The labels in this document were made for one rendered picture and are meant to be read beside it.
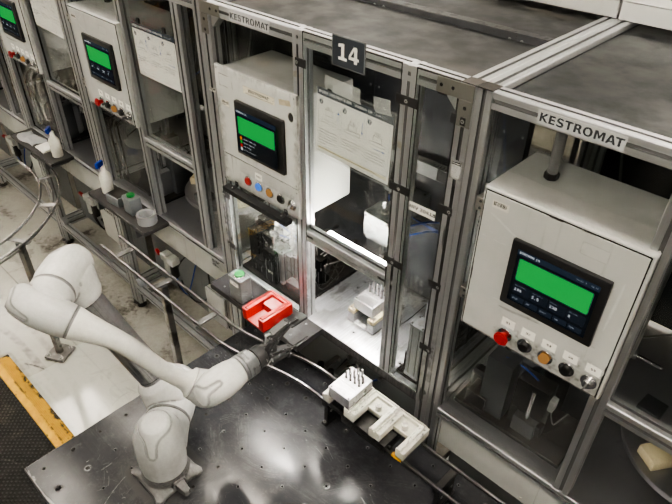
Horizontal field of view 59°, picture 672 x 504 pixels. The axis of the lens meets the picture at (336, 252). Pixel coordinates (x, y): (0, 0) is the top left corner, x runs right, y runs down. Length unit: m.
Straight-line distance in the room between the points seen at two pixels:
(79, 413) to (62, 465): 1.08
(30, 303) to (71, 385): 1.83
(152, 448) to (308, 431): 0.58
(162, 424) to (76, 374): 1.66
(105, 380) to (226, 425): 1.35
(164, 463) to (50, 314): 0.63
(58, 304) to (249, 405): 0.91
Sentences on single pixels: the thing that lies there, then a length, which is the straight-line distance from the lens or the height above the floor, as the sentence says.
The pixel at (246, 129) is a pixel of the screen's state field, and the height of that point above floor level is 1.65.
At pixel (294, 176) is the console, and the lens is 2.05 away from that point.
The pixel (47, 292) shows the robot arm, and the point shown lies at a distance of 1.86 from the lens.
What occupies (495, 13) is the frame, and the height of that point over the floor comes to 2.01.
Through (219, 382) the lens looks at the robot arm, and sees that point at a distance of 1.86.
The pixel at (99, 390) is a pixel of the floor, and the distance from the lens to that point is 3.56.
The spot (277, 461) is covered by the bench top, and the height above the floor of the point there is 0.68.
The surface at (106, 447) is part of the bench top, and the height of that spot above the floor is 0.68.
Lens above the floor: 2.55
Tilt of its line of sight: 37 degrees down
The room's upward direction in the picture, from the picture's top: 1 degrees clockwise
